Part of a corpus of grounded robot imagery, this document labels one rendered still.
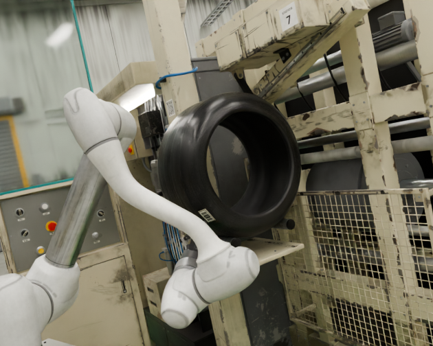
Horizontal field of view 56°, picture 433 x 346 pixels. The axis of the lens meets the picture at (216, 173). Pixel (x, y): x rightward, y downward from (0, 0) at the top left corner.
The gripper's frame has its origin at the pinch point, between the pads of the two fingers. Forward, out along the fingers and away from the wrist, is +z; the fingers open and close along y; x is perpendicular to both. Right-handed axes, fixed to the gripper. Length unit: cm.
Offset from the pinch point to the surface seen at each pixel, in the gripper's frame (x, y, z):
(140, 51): -325, -98, 951
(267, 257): 5.1, 32.7, 16.0
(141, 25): -289, -147, 985
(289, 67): 49, -16, 64
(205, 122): 16.2, -24.6, 26.7
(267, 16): 53, -40, 58
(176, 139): 3.2, -26.0, 24.7
